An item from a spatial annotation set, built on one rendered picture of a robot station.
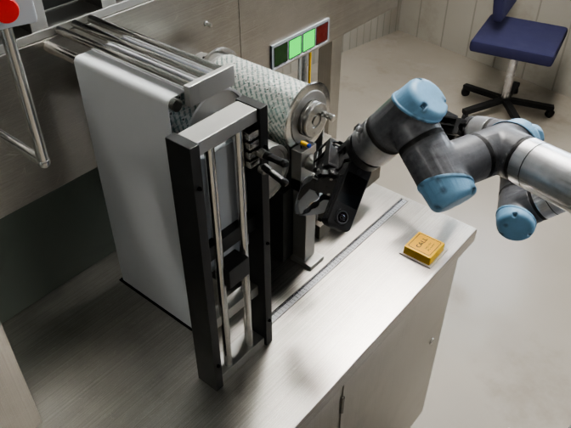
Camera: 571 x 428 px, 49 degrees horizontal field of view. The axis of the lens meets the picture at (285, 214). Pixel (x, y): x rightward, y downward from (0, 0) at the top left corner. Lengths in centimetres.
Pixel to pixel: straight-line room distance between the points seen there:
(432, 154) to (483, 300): 184
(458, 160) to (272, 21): 84
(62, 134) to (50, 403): 51
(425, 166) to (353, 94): 313
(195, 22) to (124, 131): 42
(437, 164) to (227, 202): 34
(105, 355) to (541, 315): 189
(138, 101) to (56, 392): 58
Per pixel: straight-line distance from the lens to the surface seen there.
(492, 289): 280
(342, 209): 104
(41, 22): 124
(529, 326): 270
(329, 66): 227
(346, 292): 140
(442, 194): 94
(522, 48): 366
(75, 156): 136
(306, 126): 127
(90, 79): 115
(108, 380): 129
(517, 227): 132
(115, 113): 113
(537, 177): 97
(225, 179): 100
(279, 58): 172
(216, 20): 152
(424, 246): 151
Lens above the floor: 190
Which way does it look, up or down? 39 degrees down
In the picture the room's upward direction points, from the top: straight up
